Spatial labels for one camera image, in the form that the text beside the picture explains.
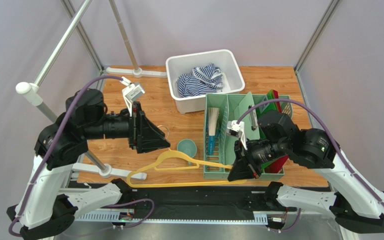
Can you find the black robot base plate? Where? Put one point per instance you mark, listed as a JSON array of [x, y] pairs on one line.
[[202, 202]]

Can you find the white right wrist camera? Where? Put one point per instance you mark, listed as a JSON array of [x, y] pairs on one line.
[[237, 129]]

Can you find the yellow velvet hanger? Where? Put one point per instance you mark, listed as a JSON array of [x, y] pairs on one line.
[[197, 163]]

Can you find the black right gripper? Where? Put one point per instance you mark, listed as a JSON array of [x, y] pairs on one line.
[[248, 161]]

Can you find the white plastic tub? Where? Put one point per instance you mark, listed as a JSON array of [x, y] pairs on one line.
[[223, 58]]

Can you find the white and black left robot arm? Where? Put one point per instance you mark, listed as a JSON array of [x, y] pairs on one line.
[[43, 211]]

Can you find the green plastic dish rack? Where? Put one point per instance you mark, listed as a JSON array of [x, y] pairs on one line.
[[224, 146]]

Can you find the red cutting board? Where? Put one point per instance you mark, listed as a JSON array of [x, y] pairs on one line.
[[276, 166]]

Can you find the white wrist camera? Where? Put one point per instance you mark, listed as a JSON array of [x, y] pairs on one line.
[[237, 129], [132, 92]]

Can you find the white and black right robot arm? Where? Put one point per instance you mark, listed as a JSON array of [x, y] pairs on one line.
[[354, 203]]

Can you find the blue white small box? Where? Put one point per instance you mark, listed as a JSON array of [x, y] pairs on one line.
[[212, 125]]

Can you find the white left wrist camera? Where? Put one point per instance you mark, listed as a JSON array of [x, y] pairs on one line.
[[132, 92]]

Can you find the blue white striped tank top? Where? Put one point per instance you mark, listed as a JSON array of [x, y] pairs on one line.
[[200, 81]]

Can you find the teal plastic cup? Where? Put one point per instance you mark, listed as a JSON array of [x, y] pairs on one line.
[[188, 147]]

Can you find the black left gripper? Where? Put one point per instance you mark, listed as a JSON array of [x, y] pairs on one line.
[[146, 142]]

